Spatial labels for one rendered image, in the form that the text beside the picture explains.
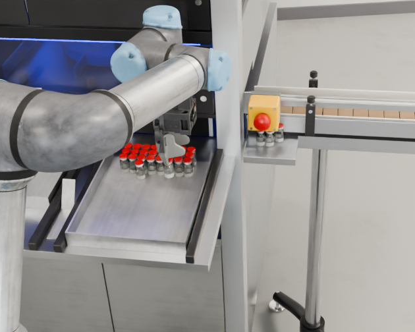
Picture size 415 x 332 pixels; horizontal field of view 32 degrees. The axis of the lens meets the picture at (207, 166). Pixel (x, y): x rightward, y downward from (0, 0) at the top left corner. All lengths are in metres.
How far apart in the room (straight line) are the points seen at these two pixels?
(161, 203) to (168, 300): 0.58
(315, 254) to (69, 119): 1.29
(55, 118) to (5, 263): 0.26
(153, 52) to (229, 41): 0.33
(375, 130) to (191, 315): 0.79
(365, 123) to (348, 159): 1.52
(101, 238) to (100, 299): 0.72
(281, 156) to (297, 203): 1.29
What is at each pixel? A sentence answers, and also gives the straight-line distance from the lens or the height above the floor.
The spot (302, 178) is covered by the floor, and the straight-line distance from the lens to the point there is 3.20.
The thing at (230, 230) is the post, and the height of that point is 0.64.
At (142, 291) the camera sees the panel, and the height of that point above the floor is 0.38.
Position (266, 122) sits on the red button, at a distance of 1.67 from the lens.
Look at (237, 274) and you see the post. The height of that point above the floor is 0.48.
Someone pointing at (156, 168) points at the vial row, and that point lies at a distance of 1.72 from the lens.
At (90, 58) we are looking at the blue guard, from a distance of 1.73.
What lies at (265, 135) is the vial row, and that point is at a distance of 1.82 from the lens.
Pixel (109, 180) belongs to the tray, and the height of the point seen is 0.88.
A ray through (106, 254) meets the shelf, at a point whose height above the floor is 0.88.
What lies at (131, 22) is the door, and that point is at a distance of 1.67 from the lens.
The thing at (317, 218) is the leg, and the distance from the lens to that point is 2.06.
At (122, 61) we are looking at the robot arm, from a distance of 1.34.
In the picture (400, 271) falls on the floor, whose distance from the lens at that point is 2.79.
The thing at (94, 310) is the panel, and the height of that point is 0.27.
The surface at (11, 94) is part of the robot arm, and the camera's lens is 1.03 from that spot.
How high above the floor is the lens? 1.87
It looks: 35 degrees down
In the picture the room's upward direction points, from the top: 3 degrees counter-clockwise
